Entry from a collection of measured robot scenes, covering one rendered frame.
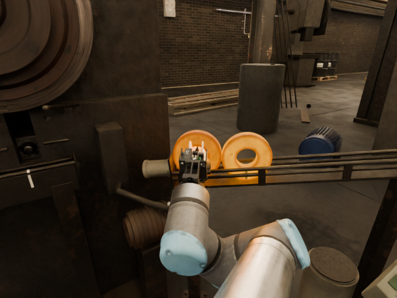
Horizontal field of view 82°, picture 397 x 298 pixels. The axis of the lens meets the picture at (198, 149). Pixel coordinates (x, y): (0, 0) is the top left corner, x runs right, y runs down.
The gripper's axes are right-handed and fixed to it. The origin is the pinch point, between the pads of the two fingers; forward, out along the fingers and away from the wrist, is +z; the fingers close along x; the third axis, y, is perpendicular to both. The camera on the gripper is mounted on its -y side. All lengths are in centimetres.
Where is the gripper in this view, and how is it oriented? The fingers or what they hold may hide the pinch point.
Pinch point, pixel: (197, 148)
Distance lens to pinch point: 72.1
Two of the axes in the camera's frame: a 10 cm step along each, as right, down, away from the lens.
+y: -0.2, -7.8, -6.3
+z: 0.8, -6.2, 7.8
